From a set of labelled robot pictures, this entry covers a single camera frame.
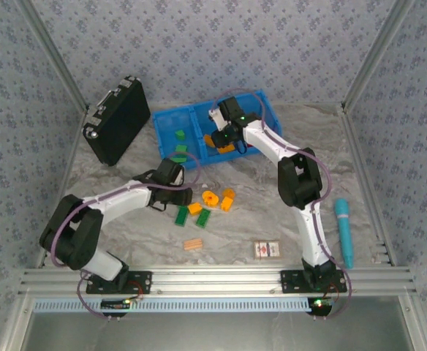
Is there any round orange lego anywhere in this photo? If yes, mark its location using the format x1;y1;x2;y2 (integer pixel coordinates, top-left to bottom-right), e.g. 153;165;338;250
201;190;220;208

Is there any blue three-compartment bin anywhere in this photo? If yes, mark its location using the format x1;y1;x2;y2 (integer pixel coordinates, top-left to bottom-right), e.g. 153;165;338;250
151;88;284;171

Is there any black ribbed briefcase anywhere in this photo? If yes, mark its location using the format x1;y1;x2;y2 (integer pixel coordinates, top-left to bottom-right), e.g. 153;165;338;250
83;75;151;167

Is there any playing card box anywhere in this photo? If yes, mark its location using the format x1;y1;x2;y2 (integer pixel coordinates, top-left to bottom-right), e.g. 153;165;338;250
253;240;282;260

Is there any left circuit board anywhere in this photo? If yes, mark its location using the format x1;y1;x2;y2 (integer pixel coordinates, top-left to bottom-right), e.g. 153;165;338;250
100;298;132;312

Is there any circuit board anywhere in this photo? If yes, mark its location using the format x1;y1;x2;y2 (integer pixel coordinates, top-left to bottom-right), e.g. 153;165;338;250
306;296;337;317
100;298;132;312

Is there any teal plastic tool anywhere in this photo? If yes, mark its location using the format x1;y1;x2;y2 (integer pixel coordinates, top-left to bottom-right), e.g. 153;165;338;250
334;198;356;270

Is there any right circuit board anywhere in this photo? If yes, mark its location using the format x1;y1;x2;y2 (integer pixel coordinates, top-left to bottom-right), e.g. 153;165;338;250
306;296;337;317

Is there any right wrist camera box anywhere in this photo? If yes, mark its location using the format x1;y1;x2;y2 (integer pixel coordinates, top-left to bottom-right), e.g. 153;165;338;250
208;108;224;131

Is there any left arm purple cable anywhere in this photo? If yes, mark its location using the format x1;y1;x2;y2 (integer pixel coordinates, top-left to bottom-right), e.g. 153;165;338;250
48;151;203;321

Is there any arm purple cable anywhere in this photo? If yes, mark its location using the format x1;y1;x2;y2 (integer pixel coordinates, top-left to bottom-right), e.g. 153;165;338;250
48;151;203;321
211;87;353;321

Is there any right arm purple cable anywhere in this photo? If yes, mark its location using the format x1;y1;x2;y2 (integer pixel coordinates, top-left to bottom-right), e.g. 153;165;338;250
211;87;353;321

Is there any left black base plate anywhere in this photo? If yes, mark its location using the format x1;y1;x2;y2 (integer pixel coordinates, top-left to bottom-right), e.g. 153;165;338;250
85;270;153;295

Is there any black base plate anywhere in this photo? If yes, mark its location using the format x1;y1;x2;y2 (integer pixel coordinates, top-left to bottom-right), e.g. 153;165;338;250
85;270;153;295
279;268;348;294

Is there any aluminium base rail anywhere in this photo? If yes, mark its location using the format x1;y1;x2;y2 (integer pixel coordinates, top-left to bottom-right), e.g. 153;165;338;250
18;265;417;298

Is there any slotted cable duct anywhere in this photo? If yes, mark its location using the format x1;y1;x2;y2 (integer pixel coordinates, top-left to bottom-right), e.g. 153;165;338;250
32;296;311;314

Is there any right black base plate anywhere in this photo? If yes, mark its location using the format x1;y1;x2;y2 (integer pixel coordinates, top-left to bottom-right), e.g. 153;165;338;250
279;268;348;294

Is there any aluminium frame post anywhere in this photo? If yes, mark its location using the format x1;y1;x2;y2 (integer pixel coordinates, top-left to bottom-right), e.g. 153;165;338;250
340;0;417;113
14;0;90;113

